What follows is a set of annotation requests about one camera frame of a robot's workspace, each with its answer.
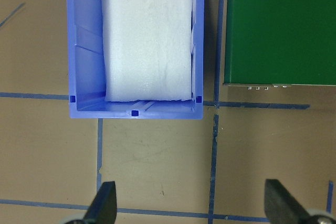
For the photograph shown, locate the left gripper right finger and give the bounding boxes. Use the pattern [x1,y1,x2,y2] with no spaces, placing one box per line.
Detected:
[264,179,315,224]

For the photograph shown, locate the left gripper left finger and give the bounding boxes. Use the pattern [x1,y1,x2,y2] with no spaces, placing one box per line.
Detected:
[83,182,117,224]

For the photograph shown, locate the brown paper table cover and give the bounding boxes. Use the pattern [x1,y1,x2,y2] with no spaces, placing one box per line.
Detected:
[1,0,335,223]

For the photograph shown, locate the green conveyor belt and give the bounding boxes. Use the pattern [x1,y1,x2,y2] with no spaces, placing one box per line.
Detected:
[224,0,335,86]

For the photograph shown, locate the white foam pad far bin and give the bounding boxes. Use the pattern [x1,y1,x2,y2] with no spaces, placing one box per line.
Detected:
[102,0,192,102]

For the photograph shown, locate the blue plastic bin far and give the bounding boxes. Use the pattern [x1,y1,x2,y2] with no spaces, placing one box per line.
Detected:
[67,0,204,120]

